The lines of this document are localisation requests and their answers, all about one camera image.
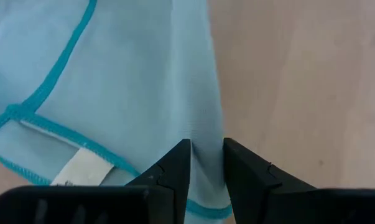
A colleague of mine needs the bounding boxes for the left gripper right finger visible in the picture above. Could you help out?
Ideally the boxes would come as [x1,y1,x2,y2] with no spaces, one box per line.
[223,138,375,224]

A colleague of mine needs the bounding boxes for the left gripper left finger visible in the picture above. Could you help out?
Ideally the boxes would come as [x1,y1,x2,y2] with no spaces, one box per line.
[0,139,192,224]

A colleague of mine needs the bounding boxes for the blue microfiber towel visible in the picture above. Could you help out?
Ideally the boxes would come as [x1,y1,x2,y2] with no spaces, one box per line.
[0,0,233,224]

